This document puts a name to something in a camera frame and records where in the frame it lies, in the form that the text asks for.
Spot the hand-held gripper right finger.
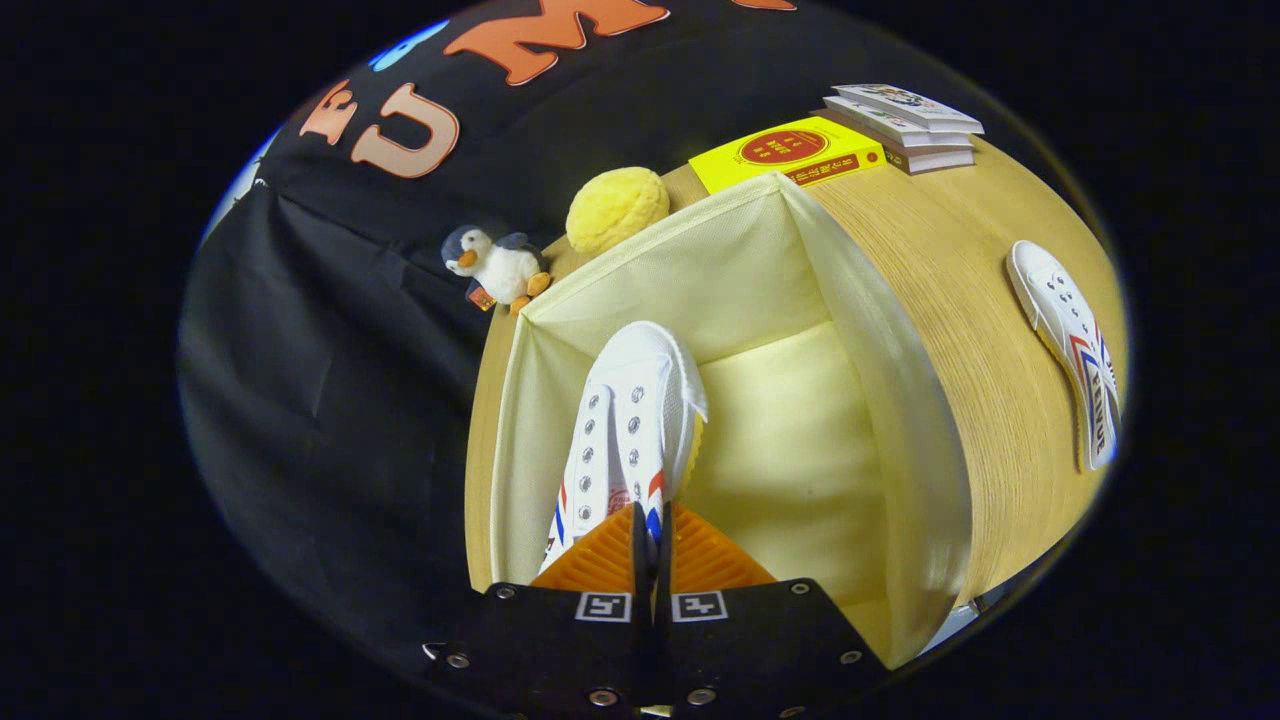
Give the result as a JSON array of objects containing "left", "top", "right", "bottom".
[{"left": 655, "top": 503, "right": 893, "bottom": 720}]

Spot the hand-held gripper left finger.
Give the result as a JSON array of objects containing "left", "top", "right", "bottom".
[{"left": 424, "top": 503, "right": 657, "bottom": 720}]

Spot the cream fabric storage box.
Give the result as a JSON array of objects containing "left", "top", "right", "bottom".
[{"left": 487, "top": 172, "right": 974, "bottom": 670}]

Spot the white canvas shoe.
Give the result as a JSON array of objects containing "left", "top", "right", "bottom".
[
  {"left": 537, "top": 320, "right": 710, "bottom": 577},
  {"left": 1006, "top": 239, "right": 1122, "bottom": 474}
]

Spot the black backdrop cloth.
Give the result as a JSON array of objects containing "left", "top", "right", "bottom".
[{"left": 180, "top": 0, "right": 1006, "bottom": 656}]

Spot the penguin plush toy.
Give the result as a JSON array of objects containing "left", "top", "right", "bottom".
[{"left": 441, "top": 224, "right": 554, "bottom": 318}]

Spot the yellow round plush ball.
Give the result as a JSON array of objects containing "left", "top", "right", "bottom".
[{"left": 565, "top": 166, "right": 672, "bottom": 256}]

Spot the yellow book with red circle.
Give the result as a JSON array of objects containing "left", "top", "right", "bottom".
[{"left": 688, "top": 116, "right": 888, "bottom": 196}]

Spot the brown cover book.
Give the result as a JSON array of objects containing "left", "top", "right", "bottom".
[{"left": 813, "top": 107, "right": 977, "bottom": 176}]

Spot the white illustrated cover book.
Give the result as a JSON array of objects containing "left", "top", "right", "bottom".
[
  {"left": 822, "top": 95, "right": 974, "bottom": 150},
  {"left": 831, "top": 83, "right": 986, "bottom": 136}
]

